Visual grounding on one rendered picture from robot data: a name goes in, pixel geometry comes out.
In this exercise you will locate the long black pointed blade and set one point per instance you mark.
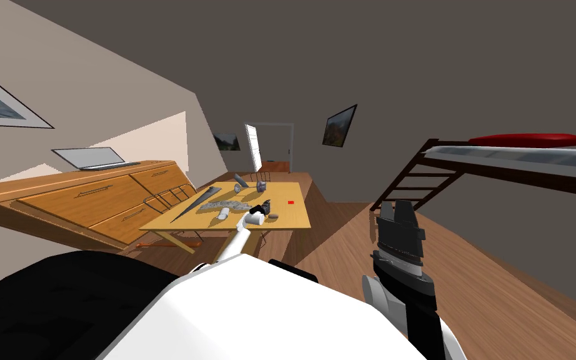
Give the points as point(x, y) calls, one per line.
point(198, 202)

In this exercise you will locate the white cylinder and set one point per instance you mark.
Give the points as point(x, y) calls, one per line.
point(223, 213)

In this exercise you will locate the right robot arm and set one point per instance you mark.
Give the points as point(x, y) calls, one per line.
point(418, 310)

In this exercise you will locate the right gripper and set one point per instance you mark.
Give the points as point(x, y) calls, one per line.
point(400, 237)

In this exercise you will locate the orange rod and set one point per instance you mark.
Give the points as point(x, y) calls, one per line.
point(168, 245)

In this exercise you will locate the grey speckled cloth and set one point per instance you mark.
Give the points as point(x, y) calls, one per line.
point(225, 205)

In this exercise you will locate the dark bed with red pillow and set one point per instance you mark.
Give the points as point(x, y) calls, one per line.
point(518, 157)

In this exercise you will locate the small dark wall picture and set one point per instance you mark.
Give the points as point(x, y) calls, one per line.
point(227, 142)

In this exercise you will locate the white door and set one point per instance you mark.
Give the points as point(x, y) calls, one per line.
point(254, 147)

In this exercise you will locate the dark grey bar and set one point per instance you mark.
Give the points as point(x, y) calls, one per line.
point(241, 180)

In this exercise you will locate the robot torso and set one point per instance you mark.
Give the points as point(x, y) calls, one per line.
point(268, 320)

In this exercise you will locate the light wooden table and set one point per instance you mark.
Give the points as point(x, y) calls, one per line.
point(288, 217)

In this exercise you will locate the purple mug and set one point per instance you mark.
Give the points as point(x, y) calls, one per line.
point(261, 186)

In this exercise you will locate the black-framed landscape picture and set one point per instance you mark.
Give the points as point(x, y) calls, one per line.
point(339, 127)

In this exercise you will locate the small brown oval object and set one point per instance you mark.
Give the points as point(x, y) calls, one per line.
point(273, 216)

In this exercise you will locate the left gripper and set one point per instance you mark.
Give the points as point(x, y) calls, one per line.
point(263, 207)

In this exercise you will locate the wooden sideboard with laptop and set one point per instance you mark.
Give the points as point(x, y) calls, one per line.
point(78, 200)

